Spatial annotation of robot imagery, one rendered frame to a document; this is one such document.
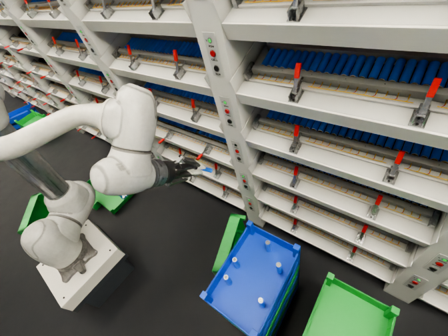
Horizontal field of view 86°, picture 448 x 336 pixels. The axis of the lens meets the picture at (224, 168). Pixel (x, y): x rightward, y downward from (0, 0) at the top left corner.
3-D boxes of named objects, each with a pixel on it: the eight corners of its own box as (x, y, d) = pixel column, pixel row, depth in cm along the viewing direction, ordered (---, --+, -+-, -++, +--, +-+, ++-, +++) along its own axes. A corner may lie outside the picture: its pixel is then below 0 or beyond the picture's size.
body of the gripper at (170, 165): (161, 190, 76) (179, 187, 84) (172, 169, 73) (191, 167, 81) (147, 175, 79) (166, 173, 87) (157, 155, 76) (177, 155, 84)
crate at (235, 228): (221, 284, 121) (236, 288, 118) (211, 271, 106) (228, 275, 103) (237, 230, 138) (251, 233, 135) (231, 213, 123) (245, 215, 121)
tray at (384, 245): (403, 268, 86) (415, 266, 75) (259, 201, 118) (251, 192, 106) (421, 218, 91) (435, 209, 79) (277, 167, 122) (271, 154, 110)
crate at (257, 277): (258, 343, 70) (255, 340, 64) (205, 301, 80) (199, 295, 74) (300, 255, 83) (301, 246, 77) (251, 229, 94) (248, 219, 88)
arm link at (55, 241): (43, 269, 111) (1, 251, 94) (64, 232, 122) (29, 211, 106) (72, 270, 107) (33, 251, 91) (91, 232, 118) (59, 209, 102)
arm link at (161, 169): (161, 171, 68) (175, 170, 73) (143, 153, 71) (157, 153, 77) (148, 195, 71) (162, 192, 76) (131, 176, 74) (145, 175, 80)
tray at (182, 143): (237, 170, 108) (229, 161, 100) (151, 135, 140) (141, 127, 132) (257, 134, 112) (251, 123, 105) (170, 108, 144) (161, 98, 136)
